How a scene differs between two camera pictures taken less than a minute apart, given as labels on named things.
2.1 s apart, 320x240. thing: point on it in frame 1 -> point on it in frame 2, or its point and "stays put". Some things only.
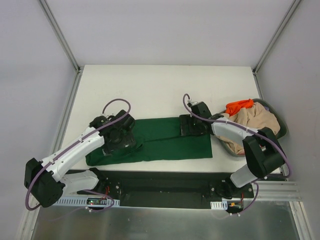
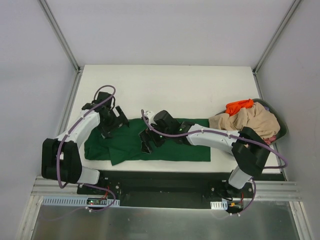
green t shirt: (162, 140) stays put
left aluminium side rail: (63, 123) stays put
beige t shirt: (257, 117) stays put
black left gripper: (126, 146) -> (115, 122)
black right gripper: (191, 125) -> (150, 136)
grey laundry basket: (283, 123) stays put
